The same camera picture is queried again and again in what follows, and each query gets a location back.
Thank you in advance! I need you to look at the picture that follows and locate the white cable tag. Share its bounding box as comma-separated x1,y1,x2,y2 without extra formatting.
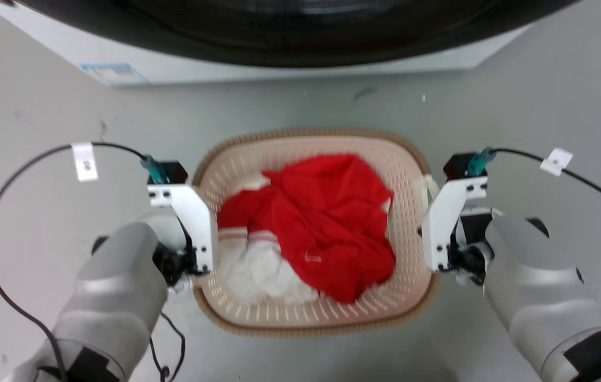
71,142,99,183
539,147,574,177

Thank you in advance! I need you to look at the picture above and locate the white washing machine body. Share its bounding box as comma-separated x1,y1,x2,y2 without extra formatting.
0,0,535,88

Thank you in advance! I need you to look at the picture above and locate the red garment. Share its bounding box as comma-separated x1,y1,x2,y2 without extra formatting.
217,153,397,305

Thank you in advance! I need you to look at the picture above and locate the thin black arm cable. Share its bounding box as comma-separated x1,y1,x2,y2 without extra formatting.
149,311,187,382

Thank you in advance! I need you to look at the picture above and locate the beige perforated laundry basket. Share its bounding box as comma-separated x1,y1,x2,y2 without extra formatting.
191,127,441,338

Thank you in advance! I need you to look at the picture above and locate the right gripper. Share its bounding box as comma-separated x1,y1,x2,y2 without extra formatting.
448,208,503,287

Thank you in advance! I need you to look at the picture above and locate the right black camera cable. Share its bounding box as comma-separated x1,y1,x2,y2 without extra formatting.
467,147,601,223

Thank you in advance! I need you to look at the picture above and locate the white garment with pink stripes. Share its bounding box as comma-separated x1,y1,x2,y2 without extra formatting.
217,178,321,306

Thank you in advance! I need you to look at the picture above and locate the black round washing machine door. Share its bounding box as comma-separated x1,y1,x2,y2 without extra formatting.
14,0,582,68

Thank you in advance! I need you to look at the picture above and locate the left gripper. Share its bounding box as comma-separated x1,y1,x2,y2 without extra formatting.
144,213,198,294

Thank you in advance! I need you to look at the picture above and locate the blue label sticker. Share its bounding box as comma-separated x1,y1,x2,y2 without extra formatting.
80,63,151,87

